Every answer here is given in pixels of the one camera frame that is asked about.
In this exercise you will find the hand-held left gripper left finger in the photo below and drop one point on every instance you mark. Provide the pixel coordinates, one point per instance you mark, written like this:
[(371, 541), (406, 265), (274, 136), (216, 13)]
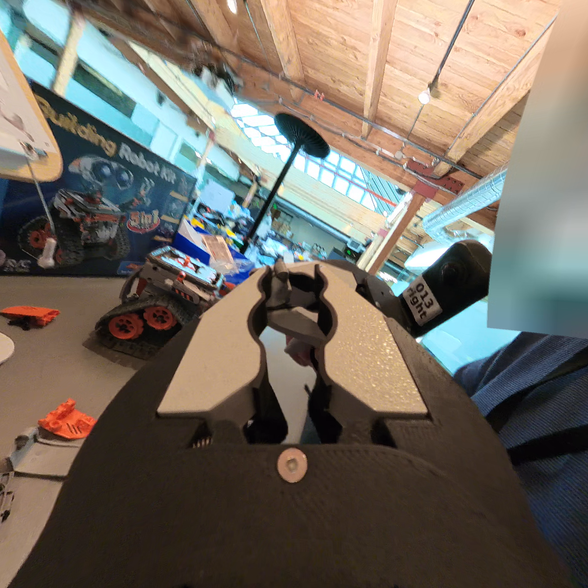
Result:
[(211, 367)]

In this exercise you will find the red steel bracket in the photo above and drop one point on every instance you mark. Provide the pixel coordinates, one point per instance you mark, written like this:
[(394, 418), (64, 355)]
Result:
[(436, 177)]

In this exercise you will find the black pole with round disc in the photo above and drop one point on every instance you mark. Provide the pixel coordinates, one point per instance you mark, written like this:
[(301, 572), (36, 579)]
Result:
[(303, 135)]

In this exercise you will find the hanging light bulb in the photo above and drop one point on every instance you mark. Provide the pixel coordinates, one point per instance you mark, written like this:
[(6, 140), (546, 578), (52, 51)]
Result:
[(424, 96)]

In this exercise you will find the tracked toy vehicle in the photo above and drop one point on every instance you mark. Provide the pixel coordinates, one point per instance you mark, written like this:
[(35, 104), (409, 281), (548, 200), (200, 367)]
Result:
[(151, 312)]

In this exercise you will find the silver air duct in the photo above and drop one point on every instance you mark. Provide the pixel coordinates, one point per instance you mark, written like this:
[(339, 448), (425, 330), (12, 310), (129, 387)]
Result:
[(464, 202)]

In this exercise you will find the wooden book stand board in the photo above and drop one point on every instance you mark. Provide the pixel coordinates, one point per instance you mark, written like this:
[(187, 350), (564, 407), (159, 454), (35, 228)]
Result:
[(46, 160)]

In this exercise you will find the small orange wedge piece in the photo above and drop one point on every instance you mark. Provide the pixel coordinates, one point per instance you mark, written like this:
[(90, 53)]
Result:
[(32, 314)]

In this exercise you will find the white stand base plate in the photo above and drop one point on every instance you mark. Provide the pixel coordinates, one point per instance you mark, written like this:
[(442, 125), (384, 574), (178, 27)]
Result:
[(5, 349)]

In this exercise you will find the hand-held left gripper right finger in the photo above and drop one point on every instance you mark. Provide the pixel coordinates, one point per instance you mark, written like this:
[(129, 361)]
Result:
[(372, 363)]

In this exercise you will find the instruction sheet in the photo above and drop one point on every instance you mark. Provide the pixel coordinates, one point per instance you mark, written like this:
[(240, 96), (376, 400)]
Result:
[(216, 248)]

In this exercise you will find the small grey bracket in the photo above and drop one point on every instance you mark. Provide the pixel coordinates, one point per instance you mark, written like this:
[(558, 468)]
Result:
[(294, 321)]

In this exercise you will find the wooden post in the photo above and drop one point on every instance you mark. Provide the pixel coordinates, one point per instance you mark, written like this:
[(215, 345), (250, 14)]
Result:
[(390, 234)]

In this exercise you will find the small white peg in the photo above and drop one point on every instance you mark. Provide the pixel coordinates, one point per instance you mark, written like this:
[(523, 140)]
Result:
[(46, 255)]

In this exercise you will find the printed toy box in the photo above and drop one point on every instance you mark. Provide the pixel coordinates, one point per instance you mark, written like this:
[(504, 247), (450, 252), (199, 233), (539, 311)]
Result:
[(105, 193)]

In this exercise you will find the blue storage bin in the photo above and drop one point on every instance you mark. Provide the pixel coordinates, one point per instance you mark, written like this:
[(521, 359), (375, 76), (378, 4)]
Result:
[(188, 239)]

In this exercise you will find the orange wedge panel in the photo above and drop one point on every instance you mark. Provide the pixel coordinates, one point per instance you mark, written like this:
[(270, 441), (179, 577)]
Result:
[(69, 422)]

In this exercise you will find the clear plastic bag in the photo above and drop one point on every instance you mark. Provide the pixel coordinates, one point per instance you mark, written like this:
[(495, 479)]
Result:
[(232, 265)]

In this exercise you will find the large grey curved panel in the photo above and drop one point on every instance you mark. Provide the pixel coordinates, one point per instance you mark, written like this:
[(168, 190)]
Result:
[(41, 459)]

